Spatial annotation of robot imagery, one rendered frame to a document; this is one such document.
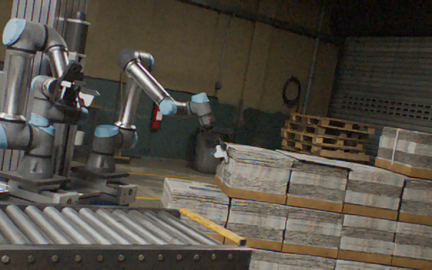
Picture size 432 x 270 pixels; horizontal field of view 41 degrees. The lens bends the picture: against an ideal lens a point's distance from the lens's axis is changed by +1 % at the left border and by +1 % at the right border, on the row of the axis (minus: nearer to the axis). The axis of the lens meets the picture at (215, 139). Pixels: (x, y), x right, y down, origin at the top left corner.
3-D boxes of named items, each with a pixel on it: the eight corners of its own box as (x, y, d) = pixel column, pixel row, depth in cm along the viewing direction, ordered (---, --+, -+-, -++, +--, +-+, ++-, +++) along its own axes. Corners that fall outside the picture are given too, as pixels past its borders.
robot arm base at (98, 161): (79, 167, 291) (82, 148, 290) (96, 166, 305) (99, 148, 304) (104, 173, 285) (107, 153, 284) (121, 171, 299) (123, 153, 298)
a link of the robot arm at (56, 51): (58, 41, 254) (80, 133, 232) (33, 36, 247) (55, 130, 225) (69, 24, 248) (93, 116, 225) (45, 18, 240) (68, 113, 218)
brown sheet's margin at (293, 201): (265, 190, 312) (266, 182, 312) (314, 196, 318) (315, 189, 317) (286, 204, 275) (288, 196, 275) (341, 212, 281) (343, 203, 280)
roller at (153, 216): (150, 221, 228) (152, 209, 228) (212, 260, 189) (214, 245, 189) (138, 221, 226) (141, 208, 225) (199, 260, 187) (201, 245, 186)
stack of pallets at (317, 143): (322, 189, 1045) (335, 119, 1036) (363, 201, 970) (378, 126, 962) (268, 186, 965) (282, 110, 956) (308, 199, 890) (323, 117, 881)
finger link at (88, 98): (100, 109, 202) (78, 103, 205) (104, 93, 202) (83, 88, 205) (95, 108, 199) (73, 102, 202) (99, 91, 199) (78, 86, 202)
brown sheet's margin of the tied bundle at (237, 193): (220, 190, 285) (223, 181, 285) (275, 198, 291) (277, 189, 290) (227, 196, 269) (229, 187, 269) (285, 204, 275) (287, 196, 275)
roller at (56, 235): (36, 218, 204) (38, 204, 203) (80, 261, 164) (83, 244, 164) (21, 218, 201) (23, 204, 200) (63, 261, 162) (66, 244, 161)
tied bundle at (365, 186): (315, 198, 318) (323, 158, 317) (365, 206, 323) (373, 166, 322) (341, 213, 281) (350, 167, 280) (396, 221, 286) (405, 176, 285)
